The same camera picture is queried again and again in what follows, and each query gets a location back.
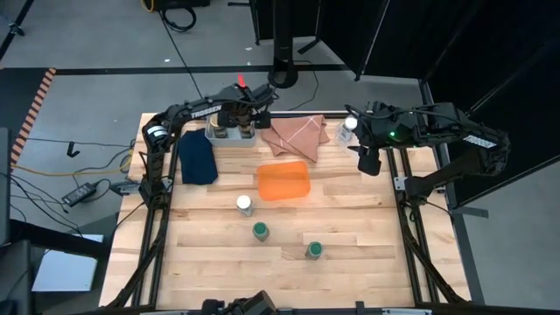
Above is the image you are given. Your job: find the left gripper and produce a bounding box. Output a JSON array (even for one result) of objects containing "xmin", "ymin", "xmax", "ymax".
[{"xmin": 217, "ymin": 83, "xmax": 276, "ymax": 130}]

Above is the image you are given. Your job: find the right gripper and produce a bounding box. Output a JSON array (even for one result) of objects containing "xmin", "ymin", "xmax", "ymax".
[{"xmin": 345, "ymin": 102, "xmax": 402, "ymax": 178}]

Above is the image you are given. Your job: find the tan-lid spice jar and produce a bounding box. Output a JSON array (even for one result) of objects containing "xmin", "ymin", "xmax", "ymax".
[
  {"xmin": 237, "ymin": 111, "xmax": 257, "ymax": 140},
  {"xmin": 208, "ymin": 114, "xmax": 228, "ymax": 139}
]

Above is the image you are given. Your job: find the white-lid spice jar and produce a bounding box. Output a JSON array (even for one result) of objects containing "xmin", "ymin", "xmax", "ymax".
[
  {"xmin": 339, "ymin": 115, "xmax": 359, "ymax": 145},
  {"xmin": 235, "ymin": 194, "xmax": 255, "ymax": 218}
]

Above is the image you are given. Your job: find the orange plastic bin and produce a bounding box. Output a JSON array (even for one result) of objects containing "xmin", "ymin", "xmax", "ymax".
[{"xmin": 256, "ymin": 160, "xmax": 312, "ymax": 202}]

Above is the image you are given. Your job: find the green-lid spice jar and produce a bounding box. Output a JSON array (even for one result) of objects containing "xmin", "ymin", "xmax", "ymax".
[
  {"xmin": 252, "ymin": 221, "xmax": 270, "ymax": 242},
  {"xmin": 304, "ymin": 241, "xmax": 325, "ymax": 262}
]

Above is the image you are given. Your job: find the clear plastic bin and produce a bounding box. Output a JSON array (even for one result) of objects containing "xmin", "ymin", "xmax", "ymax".
[{"xmin": 334, "ymin": 108, "xmax": 393, "ymax": 164}]

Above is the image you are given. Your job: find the pink folded cloth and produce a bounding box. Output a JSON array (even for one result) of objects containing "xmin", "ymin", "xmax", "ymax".
[{"xmin": 260, "ymin": 114, "xmax": 331, "ymax": 164}]

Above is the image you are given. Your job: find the navy blue folded cloth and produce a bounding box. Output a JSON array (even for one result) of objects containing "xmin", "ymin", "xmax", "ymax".
[{"xmin": 177, "ymin": 129, "xmax": 220, "ymax": 186}]

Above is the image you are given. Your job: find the black pole stand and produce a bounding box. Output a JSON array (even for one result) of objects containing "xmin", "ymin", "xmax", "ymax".
[{"xmin": 267, "ymin": 0, "xmax": 300, "ymax": 90}]

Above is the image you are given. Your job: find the black power adapter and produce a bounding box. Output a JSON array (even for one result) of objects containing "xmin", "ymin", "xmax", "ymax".
[{"xmin": 61, "ymin": 181, "xmax": 98, "ymax": 208}]

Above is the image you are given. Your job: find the black boxy device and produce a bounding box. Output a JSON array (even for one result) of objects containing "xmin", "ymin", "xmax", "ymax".
[{"xmin": 200, "ymin": 290, "xmax": 277, "ymax": 315}]

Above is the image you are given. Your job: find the orange black hazard strip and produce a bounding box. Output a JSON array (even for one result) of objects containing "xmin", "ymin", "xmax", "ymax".
[{"xmin": 10, "ymin": 66, "xmax": 58, "ymax": 166}]

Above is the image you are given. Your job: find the white flat panel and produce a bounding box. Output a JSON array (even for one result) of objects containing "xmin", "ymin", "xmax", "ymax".
[{"xmin": 31, "ymin": 234, "xmax": 105, "ymax": 293}]

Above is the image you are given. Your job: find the black tripod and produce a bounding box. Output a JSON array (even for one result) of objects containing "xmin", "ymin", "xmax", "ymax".
[{"xmin": 0, "ymin": 0, "xmax": 35, "ymax": 60}]

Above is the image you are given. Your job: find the long black floor cable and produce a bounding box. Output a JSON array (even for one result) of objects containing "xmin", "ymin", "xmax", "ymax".
[{"xmin": 157, "ymin": 11, "xmax": 207, "ymax": 102}]

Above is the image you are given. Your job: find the coiled black cable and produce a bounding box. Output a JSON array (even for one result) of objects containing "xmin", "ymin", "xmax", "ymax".
[{"xmin": 157, "ymin": 4, "xmax": 198, "ymax": 33}]

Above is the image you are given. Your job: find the black aluminium table frame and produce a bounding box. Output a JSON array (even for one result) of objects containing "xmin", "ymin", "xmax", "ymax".
[{"xmin": 104, "ymin": 111, "xmax": 472, "ymax": 315}]

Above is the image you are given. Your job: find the yellow floor cable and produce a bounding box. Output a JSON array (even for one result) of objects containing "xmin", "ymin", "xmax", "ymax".
[{"xmin": 10, "ymin": 148, "xmax": 135, "ymax": 179}]

